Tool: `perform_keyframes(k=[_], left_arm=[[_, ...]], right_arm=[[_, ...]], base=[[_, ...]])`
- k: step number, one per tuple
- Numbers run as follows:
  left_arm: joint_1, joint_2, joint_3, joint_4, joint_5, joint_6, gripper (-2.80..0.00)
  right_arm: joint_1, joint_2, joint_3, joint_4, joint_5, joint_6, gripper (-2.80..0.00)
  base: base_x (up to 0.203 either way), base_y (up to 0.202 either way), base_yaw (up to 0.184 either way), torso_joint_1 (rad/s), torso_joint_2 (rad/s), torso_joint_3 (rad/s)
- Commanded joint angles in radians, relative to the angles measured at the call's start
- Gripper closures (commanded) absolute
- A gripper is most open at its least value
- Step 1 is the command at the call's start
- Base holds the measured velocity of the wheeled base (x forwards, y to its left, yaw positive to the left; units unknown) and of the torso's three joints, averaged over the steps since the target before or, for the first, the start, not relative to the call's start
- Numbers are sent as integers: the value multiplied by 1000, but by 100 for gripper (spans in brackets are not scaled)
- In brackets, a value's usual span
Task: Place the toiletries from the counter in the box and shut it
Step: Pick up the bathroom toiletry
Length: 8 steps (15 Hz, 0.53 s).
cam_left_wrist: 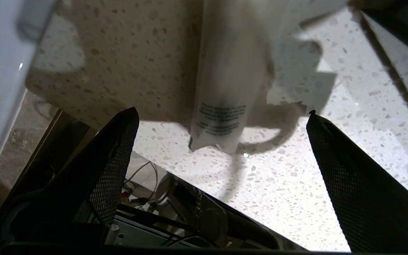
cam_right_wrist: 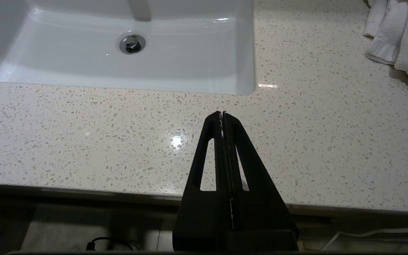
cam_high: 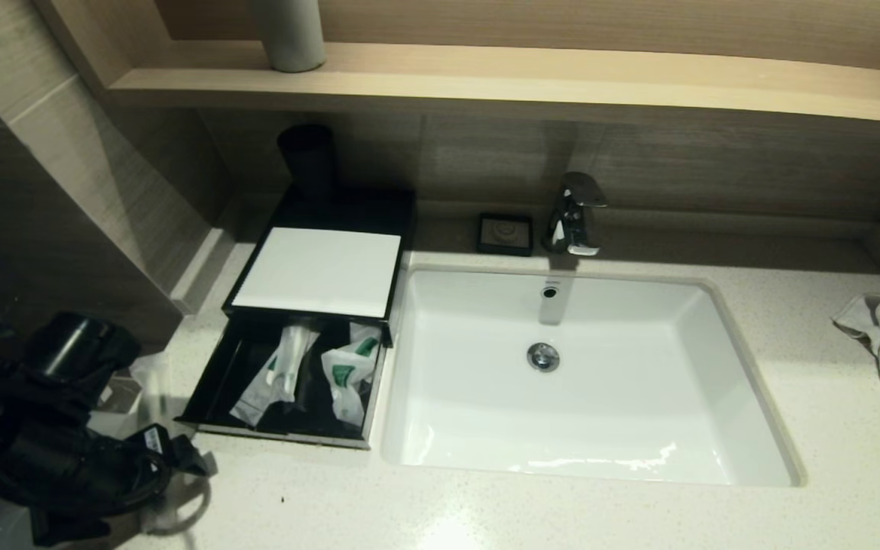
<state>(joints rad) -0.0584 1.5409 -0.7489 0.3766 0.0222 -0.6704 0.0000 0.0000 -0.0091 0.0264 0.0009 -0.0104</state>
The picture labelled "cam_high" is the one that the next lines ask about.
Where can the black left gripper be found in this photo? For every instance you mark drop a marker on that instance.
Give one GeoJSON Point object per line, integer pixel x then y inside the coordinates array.
{"type": "Point", "coordinates": [151, 444]}

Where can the black tray with white liner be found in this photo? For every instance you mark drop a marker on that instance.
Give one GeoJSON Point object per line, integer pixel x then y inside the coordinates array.
{"type": "Point", "coordinates": [310, 416]}

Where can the long clear toothbrush packet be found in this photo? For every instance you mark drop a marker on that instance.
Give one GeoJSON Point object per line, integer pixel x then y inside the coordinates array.
{"type": "Point", "coordinates": [292, 351]}

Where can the small clear green-label packet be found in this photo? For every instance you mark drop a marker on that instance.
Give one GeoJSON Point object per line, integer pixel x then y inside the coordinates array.
{"type": "Point", "coordinates": [344, 386]}

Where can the clear green-print packet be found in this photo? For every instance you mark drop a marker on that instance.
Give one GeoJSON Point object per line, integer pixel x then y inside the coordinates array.
{"type": "Point", "coordinates": [367, 334]}

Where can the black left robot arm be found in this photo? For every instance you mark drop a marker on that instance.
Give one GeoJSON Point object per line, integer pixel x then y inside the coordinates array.
{"type": "Point", "coordinates": [27, 443]}

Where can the black amenity box housing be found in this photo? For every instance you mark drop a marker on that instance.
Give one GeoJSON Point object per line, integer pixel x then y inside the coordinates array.
{"type": "Point", "coordinates": [356, 210]}

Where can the black cup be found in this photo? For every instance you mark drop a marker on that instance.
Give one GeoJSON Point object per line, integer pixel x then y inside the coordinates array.
{"type": "Point", "coordinates": [308, 164]}

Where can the chrome drain stopper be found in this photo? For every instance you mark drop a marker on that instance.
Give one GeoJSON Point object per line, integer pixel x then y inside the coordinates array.
{"type": "Point", "coordinates": [543, 357]}

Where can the black square soap dish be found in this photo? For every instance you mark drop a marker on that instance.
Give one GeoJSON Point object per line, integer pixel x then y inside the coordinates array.
{"type": "Point", "coordinates": [505, 234]}

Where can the grey cylindrical cup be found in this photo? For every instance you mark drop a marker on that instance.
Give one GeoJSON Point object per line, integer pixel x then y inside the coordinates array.
{"type": "Point", "coordinates": [291, 38]}

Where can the chrome faucet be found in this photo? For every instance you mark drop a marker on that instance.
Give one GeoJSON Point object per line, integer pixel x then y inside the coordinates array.
{"type": "Point", "coordinates": [574, 221]}

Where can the white ceramic sink basin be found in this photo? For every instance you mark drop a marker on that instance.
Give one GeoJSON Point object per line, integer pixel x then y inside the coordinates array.
{"type": "Point", "coordinates": [638, 397]}

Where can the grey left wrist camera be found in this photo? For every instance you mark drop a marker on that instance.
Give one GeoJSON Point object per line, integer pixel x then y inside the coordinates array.
{"type": "Point", "coordinates": [121, 393]}

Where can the light wooden wall shelf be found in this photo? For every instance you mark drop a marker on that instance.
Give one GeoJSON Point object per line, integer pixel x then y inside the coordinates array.
{"type": "Point", "coordinates": [562, 84]}

